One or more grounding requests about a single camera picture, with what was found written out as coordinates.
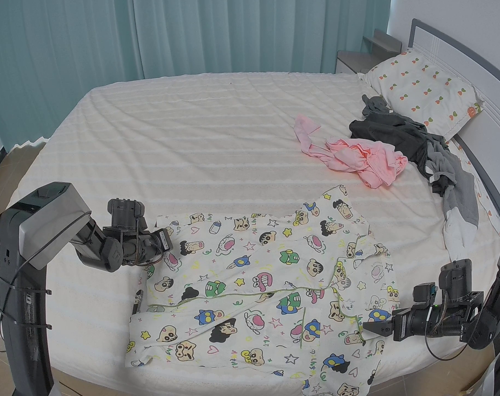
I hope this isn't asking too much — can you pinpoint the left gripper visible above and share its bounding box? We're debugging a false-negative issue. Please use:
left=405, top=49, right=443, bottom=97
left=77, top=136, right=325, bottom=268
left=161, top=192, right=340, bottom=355
left=140, top=227, right=175, bottom=265

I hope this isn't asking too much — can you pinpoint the white printed pyjama top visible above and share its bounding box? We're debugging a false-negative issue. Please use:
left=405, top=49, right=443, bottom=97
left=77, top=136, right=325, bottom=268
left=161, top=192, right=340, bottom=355
left=125, top=185, right=401, bottom=396

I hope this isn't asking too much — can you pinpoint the bed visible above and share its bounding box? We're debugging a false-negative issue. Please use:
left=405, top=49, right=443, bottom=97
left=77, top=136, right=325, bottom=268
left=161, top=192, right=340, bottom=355
left=0, top=18, right=500, bottom=396

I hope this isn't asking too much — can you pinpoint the pile of clothes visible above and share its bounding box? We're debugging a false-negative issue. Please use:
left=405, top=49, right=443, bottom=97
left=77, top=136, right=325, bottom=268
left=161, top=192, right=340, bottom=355
left=349, top=95, right=480, bottom=261

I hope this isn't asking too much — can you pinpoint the blue-green curtain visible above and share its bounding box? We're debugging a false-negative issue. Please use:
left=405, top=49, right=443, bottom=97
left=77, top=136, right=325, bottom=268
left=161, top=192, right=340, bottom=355
left=0, top=0, right=147, bottom=147
left=130, top=0, right=393, bottom=81

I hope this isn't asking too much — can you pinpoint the white printed pillow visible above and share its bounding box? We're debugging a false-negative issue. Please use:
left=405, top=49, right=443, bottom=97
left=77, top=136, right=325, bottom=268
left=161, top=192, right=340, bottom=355
left=359, top=48, right=485, bottom=141

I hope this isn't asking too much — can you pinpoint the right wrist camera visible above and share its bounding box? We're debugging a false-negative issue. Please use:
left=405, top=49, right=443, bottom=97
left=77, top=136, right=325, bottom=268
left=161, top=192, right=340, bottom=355
left=413, top=283, right=440, bottom=309

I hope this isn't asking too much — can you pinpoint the grey bedside table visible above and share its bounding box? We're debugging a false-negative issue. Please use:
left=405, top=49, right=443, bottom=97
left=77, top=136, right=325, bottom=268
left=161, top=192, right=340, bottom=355
left=336, top=29, right=401, bottom=75

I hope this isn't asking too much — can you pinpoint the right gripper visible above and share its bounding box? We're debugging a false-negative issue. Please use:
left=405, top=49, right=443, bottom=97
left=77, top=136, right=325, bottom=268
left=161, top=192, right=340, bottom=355
left=363, top=305, right=434, bottom=342

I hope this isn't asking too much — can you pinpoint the black cable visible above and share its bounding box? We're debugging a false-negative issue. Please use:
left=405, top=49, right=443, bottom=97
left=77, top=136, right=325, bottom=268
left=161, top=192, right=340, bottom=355
left=425, top=332, right=473, bottom=362

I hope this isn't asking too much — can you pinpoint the pink garment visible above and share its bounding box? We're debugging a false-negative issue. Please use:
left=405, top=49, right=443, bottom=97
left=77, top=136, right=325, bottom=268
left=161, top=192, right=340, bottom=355
left=294, top=114, right=409, bottom=189

